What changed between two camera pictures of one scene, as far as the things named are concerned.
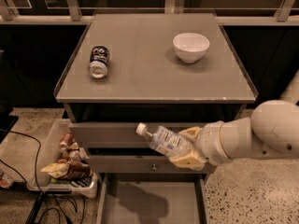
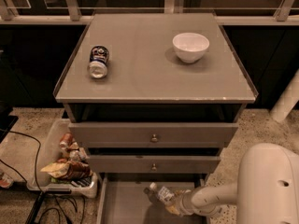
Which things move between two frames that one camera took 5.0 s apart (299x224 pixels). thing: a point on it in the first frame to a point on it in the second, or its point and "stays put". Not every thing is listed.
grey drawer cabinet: (173, 71) stays put
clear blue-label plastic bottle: (164, 141) to (160, 193)
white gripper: (208, 143) to (183, 201)
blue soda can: (99, 58) stays put
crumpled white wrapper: (78, 154) stays put
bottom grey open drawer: (153, 198) stays put
